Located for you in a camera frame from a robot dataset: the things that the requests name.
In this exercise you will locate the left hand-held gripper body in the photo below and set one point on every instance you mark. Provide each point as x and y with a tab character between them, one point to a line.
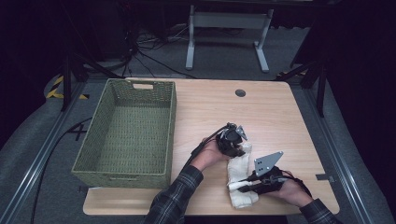
230	138

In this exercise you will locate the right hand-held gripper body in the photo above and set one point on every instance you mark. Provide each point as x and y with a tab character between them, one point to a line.
271	179

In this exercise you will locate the white cloth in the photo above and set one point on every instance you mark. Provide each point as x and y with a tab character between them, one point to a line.
238	169

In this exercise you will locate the green woven basket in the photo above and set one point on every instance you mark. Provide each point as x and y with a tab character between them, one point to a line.
137	137

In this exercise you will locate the person's left hand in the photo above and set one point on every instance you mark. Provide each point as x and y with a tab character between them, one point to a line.
210	154

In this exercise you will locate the person's right hand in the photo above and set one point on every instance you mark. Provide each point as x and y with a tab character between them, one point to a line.
294	191

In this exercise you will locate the grey round table grommet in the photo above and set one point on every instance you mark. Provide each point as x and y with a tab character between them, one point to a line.
240	93

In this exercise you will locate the grey tape strip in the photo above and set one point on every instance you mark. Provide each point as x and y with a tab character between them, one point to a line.
325	178

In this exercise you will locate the black tripod stand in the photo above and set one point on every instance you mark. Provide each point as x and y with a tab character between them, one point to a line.
321	90
66	84

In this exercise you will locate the yellow black hazard tape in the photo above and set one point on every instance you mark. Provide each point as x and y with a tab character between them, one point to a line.
56	88

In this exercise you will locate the aluminium floor rail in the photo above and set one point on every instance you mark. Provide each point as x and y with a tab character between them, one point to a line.
37	161
339	155

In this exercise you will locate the grey metal desk frame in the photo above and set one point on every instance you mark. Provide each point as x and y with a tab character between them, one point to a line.
229	20

